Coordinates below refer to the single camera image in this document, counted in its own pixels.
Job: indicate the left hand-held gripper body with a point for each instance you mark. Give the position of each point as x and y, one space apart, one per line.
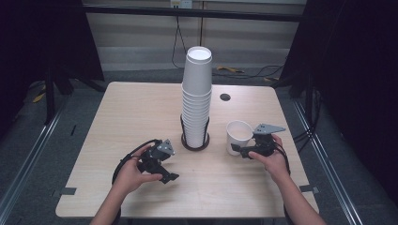
153 161

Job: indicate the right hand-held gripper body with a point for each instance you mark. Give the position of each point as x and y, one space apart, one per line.
264 145

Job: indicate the single white paper cup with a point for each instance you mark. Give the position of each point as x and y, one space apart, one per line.
237 134

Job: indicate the stack of white paper cups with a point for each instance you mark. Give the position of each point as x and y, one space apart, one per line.
196 106

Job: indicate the person's right hand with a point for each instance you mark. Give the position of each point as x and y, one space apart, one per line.
275 165

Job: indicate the person's left hand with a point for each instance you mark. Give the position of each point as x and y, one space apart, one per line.
131 178

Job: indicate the round black table hole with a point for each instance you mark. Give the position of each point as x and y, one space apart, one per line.
225 97

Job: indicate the black metal stand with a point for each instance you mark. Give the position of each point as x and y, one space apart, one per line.
50 97
309 103

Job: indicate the yellow floor object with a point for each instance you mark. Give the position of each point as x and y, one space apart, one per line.
230 69
38 97

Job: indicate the black curtain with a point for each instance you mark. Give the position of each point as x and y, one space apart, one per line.
40 40
353 78

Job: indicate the black horizontal metal bar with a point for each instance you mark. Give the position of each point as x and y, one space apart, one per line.
187 13

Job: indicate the metal floor rail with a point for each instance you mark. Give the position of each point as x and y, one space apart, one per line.
29 162
328 168

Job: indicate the white wall power outlet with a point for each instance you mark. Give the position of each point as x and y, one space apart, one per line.
181 3

